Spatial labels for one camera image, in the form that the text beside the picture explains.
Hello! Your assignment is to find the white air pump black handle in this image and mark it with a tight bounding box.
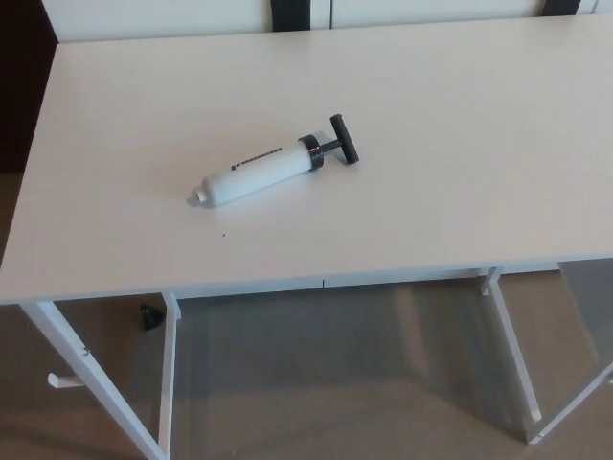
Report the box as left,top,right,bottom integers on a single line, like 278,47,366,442
185,113,360,210

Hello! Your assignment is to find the small black floor object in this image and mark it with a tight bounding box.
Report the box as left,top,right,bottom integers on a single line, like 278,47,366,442
138,303,164,332

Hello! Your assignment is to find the white partition panel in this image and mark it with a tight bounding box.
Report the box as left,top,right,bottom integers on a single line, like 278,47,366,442
329,0,613,31
40,0,334,45

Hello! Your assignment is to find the black partition bracket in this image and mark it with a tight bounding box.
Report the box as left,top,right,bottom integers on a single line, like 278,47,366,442
543,0,598,16
270,0,312,33

